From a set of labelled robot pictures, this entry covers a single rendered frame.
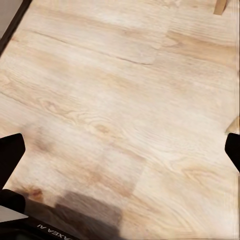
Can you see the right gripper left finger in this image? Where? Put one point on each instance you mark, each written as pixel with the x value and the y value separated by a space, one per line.
pixel 12 149

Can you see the fridge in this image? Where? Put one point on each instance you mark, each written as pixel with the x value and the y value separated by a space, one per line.
pixel 11 13

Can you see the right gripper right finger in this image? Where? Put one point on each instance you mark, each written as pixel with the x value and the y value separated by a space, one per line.
pixel 232 148

